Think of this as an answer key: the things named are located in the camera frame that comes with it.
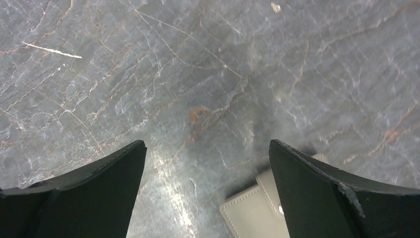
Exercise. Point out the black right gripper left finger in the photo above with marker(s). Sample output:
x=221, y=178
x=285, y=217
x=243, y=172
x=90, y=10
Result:
x=92, y=201

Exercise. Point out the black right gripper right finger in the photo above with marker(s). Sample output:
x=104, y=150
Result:
x=322, y=201

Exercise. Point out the beige card holder wallet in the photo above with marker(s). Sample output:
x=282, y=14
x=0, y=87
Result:
x=261, y=212

